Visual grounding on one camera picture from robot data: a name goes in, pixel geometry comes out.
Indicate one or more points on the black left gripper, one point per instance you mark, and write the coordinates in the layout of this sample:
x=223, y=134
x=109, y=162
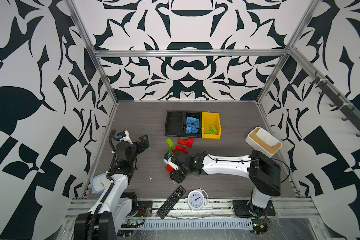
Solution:
x=143, y=143

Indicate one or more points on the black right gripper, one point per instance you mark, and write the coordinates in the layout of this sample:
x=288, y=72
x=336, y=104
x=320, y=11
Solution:
x=175, y=177

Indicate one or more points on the small red lego brick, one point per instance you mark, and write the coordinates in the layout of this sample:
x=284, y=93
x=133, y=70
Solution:
x=169, y=169

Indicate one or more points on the green lego brick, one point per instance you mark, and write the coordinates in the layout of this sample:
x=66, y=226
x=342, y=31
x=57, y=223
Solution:
x=169, y=151
x=209, y=133

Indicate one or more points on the green lego plate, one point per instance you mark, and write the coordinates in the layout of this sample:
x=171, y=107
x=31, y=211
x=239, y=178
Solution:
x=170, y=142

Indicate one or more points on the green lego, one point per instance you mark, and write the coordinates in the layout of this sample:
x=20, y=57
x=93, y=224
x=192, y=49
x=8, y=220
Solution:
x=213, y=128

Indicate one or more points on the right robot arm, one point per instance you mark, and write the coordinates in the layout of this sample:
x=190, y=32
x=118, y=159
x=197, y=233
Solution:
x=264, y=172

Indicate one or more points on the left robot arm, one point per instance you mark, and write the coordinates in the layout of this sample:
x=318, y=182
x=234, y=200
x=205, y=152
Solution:
x=106, y=220

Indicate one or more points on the black remote control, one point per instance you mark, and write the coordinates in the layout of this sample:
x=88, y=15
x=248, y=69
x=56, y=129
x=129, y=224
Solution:
x=171, y=202

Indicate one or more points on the white alarm clock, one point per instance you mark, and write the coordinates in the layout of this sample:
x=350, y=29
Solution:
x=197, y=199

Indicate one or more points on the middle black storage bin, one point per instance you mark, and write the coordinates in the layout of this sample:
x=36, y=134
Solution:
x=196, y=115

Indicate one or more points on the black storage bin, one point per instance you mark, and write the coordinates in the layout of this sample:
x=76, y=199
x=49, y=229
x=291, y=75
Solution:
x=174, y=124
x=196, y=115

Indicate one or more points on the left black storage bin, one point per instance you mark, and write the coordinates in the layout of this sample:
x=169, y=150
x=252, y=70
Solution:
x=174, y=124

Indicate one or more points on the yellow storage bin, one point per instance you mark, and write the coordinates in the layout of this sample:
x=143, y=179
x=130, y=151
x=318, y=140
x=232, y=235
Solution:
x=211, y=119

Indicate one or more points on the square light blue clock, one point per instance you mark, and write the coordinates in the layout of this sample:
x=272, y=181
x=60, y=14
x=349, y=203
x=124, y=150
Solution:
x=99, y=183

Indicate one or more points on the white box wooden lid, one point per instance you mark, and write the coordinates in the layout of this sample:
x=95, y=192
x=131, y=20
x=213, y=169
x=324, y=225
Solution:
x=264, y=142

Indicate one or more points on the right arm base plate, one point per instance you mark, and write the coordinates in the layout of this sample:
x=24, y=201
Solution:
x=246, y=209

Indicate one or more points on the white cable duct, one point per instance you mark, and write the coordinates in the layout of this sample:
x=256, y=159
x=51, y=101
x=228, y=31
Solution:
x=198, y=224

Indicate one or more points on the wall hook rail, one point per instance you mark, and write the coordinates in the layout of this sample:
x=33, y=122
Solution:
x=338, y=101

